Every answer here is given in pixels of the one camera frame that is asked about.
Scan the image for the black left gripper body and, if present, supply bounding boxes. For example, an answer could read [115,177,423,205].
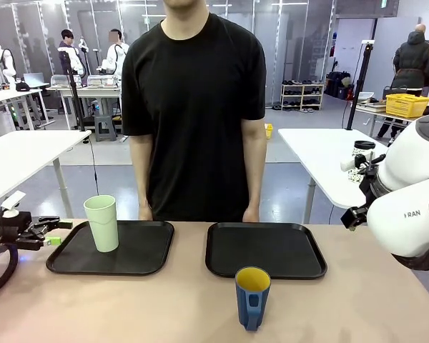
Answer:
[0,210,40,247]

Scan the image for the pale green plastic cup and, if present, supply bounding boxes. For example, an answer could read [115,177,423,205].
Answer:
[83,194,119,254]

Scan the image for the person's right forearm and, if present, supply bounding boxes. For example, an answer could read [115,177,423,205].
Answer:
[132,156,154,210]

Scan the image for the person's left forearm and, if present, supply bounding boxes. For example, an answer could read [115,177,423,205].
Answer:
[243,156,267,212]

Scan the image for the black block on right arm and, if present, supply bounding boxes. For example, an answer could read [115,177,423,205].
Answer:
[340,205,369,230]

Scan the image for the person's left hand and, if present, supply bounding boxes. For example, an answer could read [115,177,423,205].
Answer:
[242,206,261,223]

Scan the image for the plain white table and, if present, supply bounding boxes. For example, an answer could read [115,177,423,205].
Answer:
[0,129,93,219]

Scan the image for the black plastic tray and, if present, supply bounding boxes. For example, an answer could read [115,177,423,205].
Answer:
[205,222,328,280]
[45,219,175,277]

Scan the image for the grey step stool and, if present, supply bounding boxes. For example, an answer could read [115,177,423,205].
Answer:
[94,113,117,143]

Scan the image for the grey laptop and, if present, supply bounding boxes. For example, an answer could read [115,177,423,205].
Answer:
[22,72,50,89]

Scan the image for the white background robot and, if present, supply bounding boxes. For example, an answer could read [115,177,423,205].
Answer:
[0,44,18,90]

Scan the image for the bystander with dark hair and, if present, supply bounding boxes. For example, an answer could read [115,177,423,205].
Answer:
[58,29,85,78]

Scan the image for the bystander with blurred face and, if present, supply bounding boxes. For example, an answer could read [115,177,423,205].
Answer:
[100,29,130,79]

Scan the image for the person's torso black t-shirt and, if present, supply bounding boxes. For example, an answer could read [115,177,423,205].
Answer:
[121,0,267,222]

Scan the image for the blue mug yellow inside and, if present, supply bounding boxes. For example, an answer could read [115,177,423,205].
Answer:
[235,266,272,332]

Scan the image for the white table with speckled cup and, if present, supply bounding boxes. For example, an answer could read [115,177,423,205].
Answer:
[277,127,390,210]

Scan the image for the wooden shoe rack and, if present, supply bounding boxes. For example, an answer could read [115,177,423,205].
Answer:
[280,82,325,111]

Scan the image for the pile of black bags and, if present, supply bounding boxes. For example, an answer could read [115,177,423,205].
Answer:
[324,70,355,101]

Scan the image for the speckled white cup black lid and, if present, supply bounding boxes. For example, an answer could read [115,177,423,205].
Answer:
[347,140,376,182]

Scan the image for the black tripod pole white top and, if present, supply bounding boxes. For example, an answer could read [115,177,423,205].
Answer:
[345,40,375,131]

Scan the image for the yellow plastic basket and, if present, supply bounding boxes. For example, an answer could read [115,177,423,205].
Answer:
[385,93,429,119]

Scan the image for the bystander in black puffer jacket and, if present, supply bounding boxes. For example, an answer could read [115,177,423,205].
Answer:
[378,24,429,139]

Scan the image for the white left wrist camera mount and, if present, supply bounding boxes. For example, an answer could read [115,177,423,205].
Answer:
[0,190,27,219]

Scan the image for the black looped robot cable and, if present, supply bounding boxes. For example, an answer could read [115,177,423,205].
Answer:
[0,242,19,297]

